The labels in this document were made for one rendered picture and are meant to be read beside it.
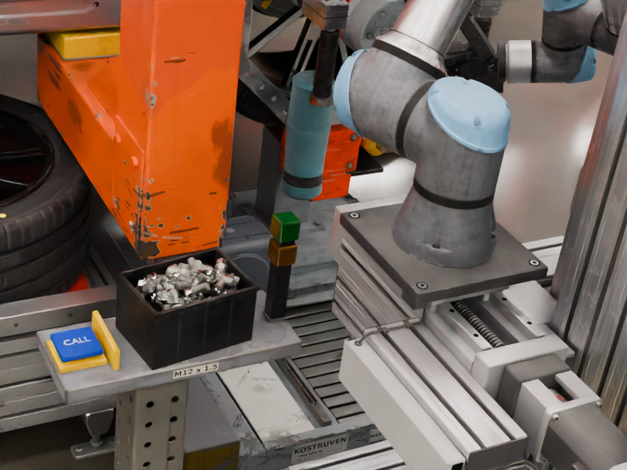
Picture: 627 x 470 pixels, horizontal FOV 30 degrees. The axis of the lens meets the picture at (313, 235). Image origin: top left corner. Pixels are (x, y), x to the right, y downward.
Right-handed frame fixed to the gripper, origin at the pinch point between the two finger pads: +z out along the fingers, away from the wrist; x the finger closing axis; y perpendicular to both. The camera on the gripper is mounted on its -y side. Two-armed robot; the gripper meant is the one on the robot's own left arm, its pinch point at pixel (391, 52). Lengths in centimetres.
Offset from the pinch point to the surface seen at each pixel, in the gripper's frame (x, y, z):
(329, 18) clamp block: 4.8, -5.1, 11.1
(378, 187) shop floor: 122, 79, 11
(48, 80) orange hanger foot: 29, 14, 74
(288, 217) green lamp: -20.0, 23.0, 17.2
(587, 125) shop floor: 191, 85, -58
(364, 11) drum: 20.7, -2.0, 6.0
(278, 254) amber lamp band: -21.9, 29.0, 19.1
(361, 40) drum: 18.6, 3.1, 6.6
